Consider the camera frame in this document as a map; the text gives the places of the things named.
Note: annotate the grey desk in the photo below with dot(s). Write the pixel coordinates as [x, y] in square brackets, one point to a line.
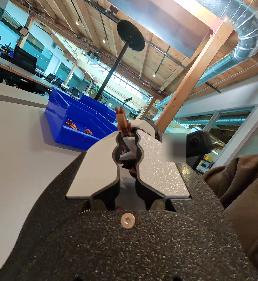
[19, 153]

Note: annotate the black pole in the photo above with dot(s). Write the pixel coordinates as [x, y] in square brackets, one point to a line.
[118, 57]

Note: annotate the wooden office table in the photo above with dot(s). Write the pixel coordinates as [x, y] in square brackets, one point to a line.
[14, 77]

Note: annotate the heap of orange bricks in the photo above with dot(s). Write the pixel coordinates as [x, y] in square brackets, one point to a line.
[78, 127]

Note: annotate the wooden post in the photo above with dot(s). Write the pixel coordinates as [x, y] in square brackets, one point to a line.
[192, 79]

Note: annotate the blue plastic bin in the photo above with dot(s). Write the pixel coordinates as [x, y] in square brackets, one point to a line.
[72, 127]

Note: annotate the black office chair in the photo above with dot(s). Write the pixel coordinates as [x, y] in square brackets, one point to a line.
[58, 81]

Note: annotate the brown brick assembly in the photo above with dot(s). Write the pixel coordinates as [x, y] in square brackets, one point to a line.
[123, 120]

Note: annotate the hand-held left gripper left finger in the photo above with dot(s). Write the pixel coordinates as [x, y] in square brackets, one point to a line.
[94, 173]

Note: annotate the person's dark jacket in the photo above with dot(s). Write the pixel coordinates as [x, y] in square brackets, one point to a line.
[243, 202]

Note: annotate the silver ventilation duct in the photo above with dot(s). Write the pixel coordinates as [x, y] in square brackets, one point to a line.
[234, 48]

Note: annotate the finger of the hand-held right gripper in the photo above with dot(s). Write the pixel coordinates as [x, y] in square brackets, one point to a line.
[128, 147]
[143, 126]

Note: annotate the stack of blue bins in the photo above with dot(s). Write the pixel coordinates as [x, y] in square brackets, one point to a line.
[100, 107]

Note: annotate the black computer monitor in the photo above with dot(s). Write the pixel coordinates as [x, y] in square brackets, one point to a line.
[24, 59]

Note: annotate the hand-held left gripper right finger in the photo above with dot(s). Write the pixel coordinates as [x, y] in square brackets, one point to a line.
[162, 171]

